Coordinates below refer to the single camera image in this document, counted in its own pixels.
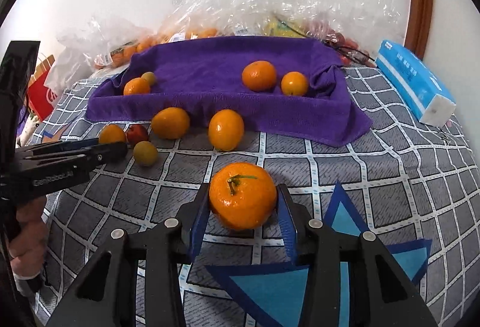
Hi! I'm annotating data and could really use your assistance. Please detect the large stemmed orange mandarin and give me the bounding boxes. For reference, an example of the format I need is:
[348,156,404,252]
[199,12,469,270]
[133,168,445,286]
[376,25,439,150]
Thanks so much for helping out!
[209,162,278,231]

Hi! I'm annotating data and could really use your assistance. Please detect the oval orange kumquat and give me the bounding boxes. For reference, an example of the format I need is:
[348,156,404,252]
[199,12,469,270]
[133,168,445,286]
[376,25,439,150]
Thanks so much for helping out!
[208,109,245,152]

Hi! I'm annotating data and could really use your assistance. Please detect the red fruits in bag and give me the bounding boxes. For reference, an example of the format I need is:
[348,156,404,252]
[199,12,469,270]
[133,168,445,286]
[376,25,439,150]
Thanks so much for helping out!
[306,20,375,68]

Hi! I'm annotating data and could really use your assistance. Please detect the person's left hand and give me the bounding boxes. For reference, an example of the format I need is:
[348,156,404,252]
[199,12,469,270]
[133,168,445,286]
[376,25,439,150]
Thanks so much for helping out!
[7,196,48,278]

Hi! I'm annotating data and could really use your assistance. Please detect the small orange near gripper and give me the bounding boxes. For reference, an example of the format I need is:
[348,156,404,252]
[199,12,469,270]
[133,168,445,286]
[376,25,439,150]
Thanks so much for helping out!
[98,124,127,144]

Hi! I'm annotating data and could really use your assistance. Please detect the small red fruit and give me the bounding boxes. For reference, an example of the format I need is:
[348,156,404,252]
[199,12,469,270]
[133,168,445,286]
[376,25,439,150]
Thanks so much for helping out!
[125,124,150,148]

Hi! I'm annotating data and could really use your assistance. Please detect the small green-yellow fruit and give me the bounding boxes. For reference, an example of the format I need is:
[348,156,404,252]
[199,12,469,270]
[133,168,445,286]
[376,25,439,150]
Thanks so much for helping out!
[133,141,158,167]

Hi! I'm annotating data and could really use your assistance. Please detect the red paper bag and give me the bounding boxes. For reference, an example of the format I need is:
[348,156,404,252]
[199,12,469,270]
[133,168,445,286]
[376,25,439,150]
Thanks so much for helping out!
[27,55,57,122]

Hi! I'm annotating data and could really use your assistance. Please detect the small orange on towel left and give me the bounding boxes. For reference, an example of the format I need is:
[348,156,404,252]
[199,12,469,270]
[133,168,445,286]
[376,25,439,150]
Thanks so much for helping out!
[123,77,151,95]

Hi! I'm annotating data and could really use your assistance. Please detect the small orange on towel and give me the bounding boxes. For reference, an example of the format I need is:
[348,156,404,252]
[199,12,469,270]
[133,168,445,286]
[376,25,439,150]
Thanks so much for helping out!
[281,71,309,96]
[123,77,151,95]

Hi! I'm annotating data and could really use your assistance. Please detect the round orange on table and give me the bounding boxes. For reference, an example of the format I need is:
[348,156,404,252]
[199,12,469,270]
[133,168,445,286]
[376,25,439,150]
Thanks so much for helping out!
[151,107,191,140]

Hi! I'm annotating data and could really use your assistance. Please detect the small green fruit on towel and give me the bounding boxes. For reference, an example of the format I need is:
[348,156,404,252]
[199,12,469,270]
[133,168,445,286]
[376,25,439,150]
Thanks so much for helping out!
[142,72,157,86]

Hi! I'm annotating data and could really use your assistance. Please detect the white plastic bag of oranges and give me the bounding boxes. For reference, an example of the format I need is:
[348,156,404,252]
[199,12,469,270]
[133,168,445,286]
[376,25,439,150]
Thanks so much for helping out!
[44,15,159,96]

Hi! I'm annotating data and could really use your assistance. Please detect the grey checked tablecloth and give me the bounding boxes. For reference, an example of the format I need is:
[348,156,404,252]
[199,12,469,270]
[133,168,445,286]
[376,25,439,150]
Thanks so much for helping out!
[32,67,479,326]

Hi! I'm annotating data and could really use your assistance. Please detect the small orange on towel right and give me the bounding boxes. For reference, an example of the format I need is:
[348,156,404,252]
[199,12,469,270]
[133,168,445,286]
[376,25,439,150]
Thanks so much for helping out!
[281,71,309,96]

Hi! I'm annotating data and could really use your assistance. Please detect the mandarin on towel centre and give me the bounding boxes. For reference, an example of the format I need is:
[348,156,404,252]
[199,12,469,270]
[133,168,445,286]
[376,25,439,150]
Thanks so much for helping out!
[241,61,278,92]

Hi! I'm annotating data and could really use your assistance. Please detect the blue tissue pack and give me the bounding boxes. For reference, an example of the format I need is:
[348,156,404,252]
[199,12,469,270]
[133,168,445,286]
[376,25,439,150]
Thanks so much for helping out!
[375,40,456,127]

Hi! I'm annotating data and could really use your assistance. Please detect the clear plastic bag of fruit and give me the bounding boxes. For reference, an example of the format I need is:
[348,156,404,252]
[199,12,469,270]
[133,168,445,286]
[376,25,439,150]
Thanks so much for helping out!
[157,0,406,60]

